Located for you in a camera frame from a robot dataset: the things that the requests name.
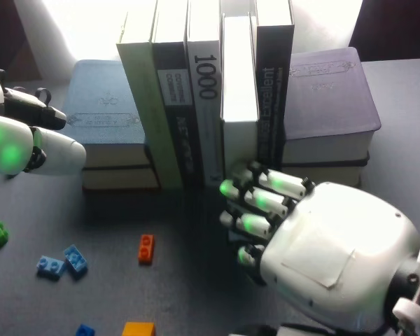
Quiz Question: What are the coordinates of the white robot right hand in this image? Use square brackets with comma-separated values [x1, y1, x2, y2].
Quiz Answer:
[218, 159, 420, 336]

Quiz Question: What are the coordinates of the plain white book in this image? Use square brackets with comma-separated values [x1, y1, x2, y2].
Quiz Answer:
[219, 12, 260, 176]

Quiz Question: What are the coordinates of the dark-covered book under purple book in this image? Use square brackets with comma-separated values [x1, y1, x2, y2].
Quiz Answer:
[281, 150, 371, 188]

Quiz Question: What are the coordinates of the purple embossed book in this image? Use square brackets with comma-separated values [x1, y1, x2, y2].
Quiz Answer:
[281, 47, 382, 165]

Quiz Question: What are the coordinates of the black book with white lettering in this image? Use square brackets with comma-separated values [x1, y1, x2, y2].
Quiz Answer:
[251, 0, 295, 169]

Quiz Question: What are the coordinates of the orange-red toy block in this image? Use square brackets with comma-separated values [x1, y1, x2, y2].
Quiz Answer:
[137, 233, 156, 266]

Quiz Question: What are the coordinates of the white book marked 1000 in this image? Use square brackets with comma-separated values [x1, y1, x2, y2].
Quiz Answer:
[184, 0, 227, 186]

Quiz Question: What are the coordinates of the orange toy block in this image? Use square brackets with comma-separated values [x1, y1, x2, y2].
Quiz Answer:
[120, 321, 157, 336]

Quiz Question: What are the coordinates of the black book with white label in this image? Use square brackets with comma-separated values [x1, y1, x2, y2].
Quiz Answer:
[150, 0, 206, 188]

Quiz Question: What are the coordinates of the dark-covered book under blue book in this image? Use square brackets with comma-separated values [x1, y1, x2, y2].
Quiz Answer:
[80, 164, 162, 192]

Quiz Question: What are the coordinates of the green-spined book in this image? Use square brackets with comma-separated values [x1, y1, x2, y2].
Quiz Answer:
[115, 12, 185, 192]

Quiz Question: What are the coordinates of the grey table cloth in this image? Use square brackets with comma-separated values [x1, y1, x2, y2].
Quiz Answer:
[0, 59, 420, 336]

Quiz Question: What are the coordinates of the light blue toy block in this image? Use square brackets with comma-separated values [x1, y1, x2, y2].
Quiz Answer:
[36, 255, 66, 280]
[62, 244, 89, 280]

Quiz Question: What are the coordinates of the dark blue toy block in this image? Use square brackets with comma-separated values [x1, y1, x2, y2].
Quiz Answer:
[73, 323, 96, 336]

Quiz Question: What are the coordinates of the blue embossed book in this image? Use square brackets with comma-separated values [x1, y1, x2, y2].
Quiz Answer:
[65, 59, 151, 167]

